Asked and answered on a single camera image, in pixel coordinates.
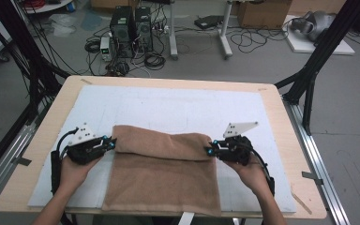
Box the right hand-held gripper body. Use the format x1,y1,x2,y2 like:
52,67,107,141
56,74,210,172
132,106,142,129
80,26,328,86
216,121,260,167

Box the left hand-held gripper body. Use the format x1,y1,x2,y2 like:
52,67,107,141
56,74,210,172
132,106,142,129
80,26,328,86
66,122,108,166

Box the tan towel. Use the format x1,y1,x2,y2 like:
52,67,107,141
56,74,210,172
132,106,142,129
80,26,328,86
101,125,222,218

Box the person's left hand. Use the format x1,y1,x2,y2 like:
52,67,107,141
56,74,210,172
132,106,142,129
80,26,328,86
59,154,102,196

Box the person's right hand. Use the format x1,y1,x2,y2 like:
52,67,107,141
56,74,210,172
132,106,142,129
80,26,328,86
226,155,270,196

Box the white grid mat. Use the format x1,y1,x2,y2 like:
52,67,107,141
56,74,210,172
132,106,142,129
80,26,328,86
27,84,297,214

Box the thin wooden strip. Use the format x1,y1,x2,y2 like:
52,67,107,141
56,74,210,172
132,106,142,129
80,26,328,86
290,190,313,216

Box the white power supply unit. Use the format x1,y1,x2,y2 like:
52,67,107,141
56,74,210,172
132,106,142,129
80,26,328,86
99,36,113,62

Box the large black computer tower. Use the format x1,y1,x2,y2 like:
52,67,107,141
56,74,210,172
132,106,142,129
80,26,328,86
110,6,136,59

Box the slim black computer tower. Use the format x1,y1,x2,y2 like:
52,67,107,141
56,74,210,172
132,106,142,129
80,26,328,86
134,7,154,53

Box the black flat device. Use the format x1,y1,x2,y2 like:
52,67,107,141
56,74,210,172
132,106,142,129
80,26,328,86
194,14,225,31

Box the clear plastic bag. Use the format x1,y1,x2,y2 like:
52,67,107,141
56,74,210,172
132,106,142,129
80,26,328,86
48,13,78,38

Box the white floor board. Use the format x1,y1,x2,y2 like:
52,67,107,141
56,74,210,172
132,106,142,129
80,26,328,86
282,14,356,56

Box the brown cardboard box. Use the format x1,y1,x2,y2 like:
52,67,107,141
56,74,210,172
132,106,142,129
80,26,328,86
237,0,293,30

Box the white round table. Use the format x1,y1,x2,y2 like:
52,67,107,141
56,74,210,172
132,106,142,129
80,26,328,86
22,0,75,15

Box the grey rounded device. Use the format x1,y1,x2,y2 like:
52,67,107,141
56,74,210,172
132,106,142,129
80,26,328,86
290,10,337,43

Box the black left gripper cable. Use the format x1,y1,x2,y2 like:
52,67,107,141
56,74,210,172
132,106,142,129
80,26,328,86
50,127,80,195

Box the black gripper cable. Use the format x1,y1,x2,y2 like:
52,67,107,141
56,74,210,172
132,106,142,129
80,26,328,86
50,127,80,195
247,143,276,197

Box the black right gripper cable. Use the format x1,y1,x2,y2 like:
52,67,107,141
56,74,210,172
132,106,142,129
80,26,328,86
247,143,276,197

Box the grey metal bracket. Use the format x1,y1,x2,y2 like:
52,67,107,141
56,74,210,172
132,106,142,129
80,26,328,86
301,171,324,186
12,156,33,167

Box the aluminium rail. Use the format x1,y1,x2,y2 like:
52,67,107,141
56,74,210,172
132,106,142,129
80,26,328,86
282,97,353,225
0,102,50,214

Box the black coiled cable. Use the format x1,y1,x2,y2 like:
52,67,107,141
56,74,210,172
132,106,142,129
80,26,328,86
143,52,167,71

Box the black floor cables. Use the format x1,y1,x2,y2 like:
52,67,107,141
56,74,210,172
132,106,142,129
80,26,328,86
229,26,290,54

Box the white desk frame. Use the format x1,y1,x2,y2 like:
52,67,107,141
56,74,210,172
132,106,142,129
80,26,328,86
168,0,234,61

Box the black metal frame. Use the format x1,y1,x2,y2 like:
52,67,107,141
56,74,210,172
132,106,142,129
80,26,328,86
0,0,71,186
274,0,360,136

